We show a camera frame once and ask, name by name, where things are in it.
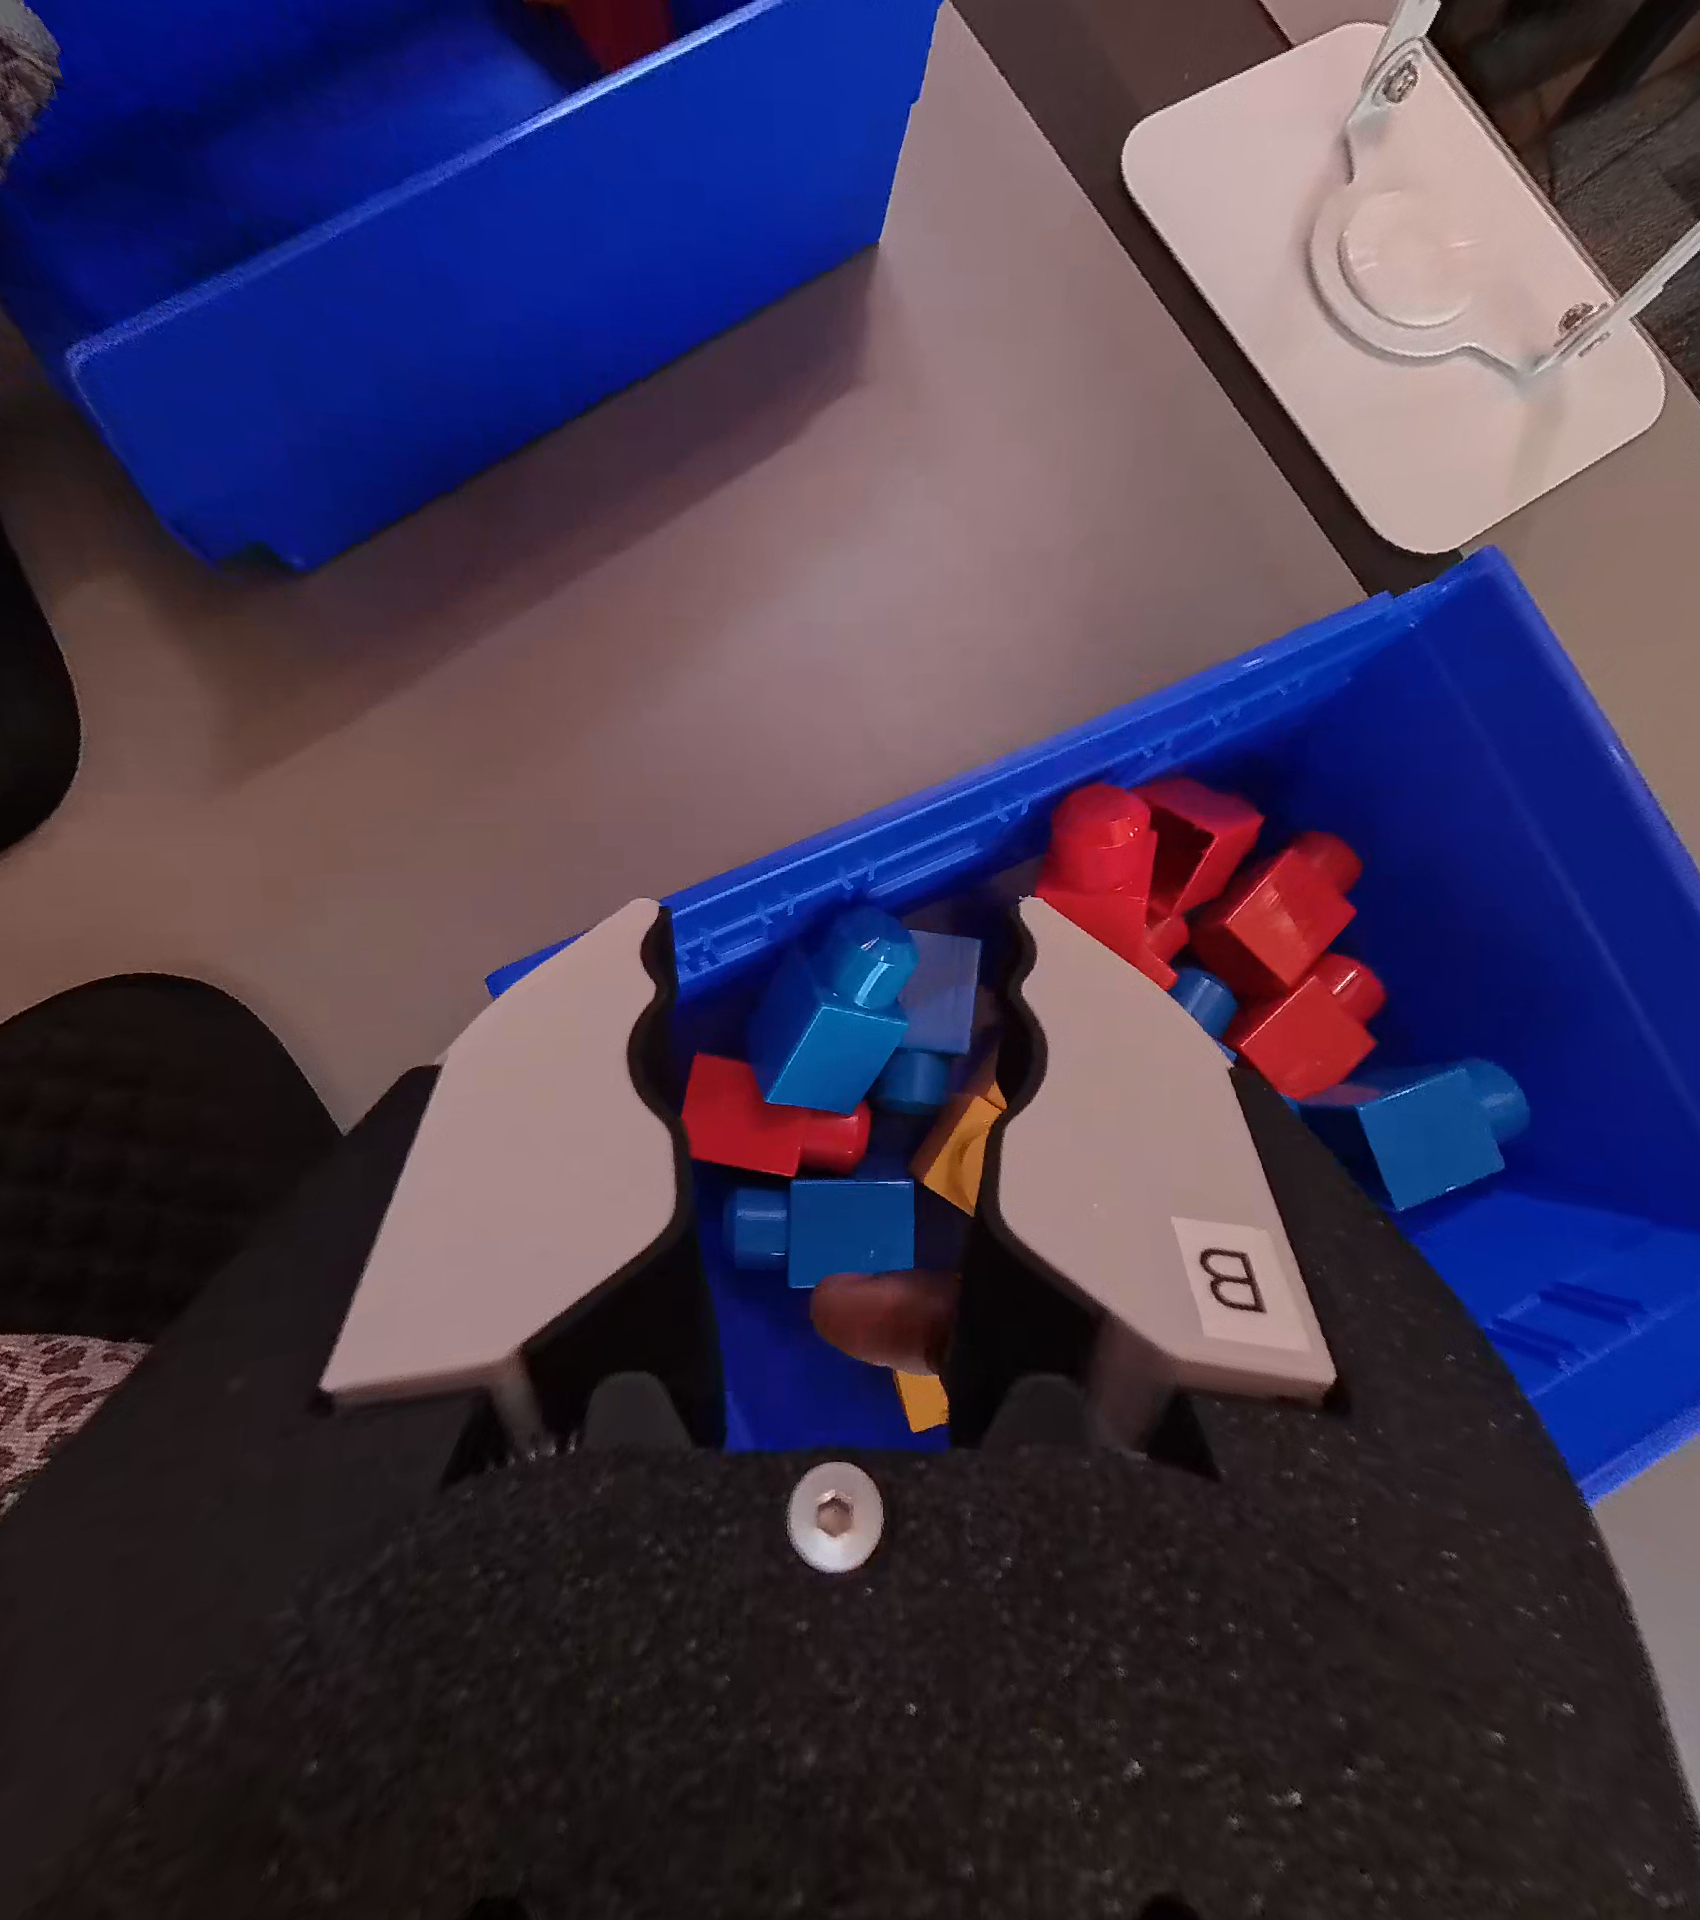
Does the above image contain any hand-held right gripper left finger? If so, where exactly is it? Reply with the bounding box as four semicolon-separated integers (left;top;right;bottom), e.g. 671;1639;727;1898
319;897;727;1448

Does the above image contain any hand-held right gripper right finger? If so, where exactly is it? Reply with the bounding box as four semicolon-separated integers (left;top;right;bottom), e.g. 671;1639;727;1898
945;893;1344;1454

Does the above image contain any pile of mega blocks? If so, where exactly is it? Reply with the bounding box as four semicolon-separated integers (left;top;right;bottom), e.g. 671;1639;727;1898
681;776;1529;1435

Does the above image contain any blue plastic bin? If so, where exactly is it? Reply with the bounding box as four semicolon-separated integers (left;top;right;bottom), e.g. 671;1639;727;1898
0;0;945;575
486;545;1700;1503

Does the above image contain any red mega block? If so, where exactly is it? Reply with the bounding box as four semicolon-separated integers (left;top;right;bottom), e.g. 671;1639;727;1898
522;0;681;67

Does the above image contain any person's right hand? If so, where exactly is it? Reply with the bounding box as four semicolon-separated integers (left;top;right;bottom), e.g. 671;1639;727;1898
810;1269;959;1374

